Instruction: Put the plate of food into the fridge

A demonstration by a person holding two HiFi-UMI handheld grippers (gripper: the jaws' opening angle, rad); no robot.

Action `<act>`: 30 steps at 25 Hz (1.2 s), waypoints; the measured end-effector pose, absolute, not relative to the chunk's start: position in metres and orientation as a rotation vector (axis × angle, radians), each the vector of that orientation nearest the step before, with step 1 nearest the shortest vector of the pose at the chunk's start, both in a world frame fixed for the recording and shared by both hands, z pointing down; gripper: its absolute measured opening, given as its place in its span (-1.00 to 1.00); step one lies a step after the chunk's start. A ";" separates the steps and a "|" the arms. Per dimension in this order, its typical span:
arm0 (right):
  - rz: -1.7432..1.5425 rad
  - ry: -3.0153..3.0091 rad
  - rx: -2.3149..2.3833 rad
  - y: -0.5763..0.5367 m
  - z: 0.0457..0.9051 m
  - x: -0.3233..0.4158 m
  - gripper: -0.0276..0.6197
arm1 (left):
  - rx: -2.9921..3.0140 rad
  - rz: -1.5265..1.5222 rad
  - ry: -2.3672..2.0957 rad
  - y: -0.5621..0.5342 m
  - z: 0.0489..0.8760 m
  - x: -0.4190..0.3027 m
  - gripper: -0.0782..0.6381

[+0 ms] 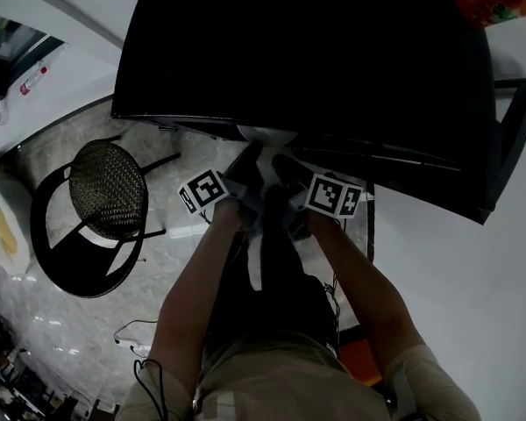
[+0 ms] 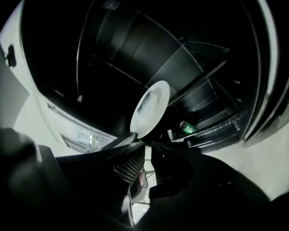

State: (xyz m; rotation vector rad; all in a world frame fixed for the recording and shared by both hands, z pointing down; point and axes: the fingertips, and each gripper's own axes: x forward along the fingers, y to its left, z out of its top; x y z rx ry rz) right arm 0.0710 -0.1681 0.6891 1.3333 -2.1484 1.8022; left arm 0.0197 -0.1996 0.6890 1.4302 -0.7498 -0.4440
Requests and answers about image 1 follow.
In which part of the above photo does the black mini fridge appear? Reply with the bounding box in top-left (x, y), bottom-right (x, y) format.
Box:
top-left (110, 0), bottom-right (526, 226)

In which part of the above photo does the orange box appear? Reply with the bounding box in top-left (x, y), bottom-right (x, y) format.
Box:
top-left (338, 339), bottom-right (385, 386)

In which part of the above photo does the black wicker chair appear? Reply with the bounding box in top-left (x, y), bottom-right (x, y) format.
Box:
top-left (29, 134), bottom-right (181, 298)

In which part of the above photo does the dark equipment pile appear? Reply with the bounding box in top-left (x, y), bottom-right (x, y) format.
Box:
top-left (0, 304), bottom-right (124, 421)

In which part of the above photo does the person's beige shirt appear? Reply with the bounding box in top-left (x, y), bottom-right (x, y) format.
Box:
top-left (120, 331), bottom-right (483, 421)

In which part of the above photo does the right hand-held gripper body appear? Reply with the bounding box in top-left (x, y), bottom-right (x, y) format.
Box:
top-left (281, 173), bottom-right (365, 241)

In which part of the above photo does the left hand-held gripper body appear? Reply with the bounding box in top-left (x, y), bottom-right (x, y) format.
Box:
top-left (177, 168), bottom-right (265, 232)

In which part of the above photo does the person's black shoe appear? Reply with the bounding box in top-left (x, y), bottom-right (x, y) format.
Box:
top-left (265, 185), bottom-right (292, 212)

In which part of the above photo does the white flower-shaped cushion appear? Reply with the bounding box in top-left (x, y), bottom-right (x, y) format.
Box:
top-left (0, 171), bottom-right (34, 275)

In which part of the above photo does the white power strip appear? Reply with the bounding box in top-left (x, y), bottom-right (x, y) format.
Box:
top-left (113, 320), bottom-right (160, 354)

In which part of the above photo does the person's right forearm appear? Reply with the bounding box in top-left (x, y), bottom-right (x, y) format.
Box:
top-left (306, 210), bottom-right (427, 377)

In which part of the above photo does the white round plate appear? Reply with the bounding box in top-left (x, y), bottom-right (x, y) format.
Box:
top-left (236, 125), bottom-right (299, 147)

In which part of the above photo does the black body-worn cable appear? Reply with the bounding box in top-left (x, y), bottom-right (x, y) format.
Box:
top-left (133, 358), bottom-right (173, 421)

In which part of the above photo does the clear bottle red cap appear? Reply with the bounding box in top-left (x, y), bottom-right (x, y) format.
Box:
top-left (18, 61), bottom-right (48, 96)

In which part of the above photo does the person's left forearm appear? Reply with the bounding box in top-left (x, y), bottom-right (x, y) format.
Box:
top-left (151, 199), bottom-right (246, 390)

